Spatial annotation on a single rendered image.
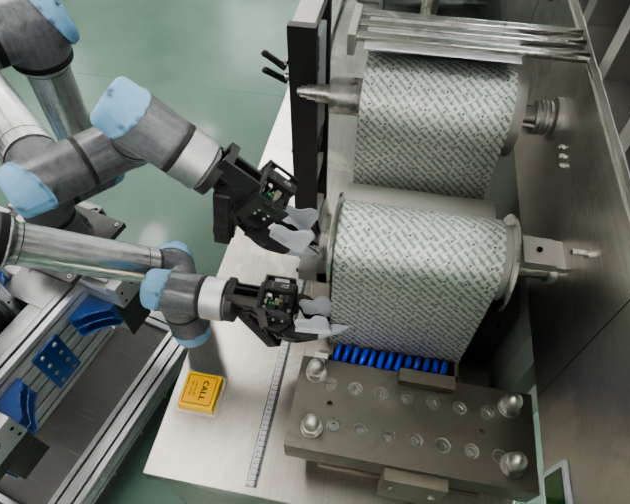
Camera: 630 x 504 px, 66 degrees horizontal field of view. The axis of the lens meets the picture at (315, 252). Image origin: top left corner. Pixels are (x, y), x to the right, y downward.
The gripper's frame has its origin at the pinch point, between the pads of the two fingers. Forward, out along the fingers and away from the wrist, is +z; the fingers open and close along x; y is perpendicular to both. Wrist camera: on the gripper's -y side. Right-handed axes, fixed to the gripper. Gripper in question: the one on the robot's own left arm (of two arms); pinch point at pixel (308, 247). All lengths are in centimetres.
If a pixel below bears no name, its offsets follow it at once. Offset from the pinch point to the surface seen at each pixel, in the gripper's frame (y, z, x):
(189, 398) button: -37.1, 4.3, -16.5
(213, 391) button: -34.5, 7.4, -14.3
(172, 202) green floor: -156, 7, 111
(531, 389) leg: -7, 76, 9
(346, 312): -2.8, 11.7, -4.8
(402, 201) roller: 8.7, 10.6, 12.9
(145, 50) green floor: -201, -48, 246
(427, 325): 5.8, 21.9, -4.8
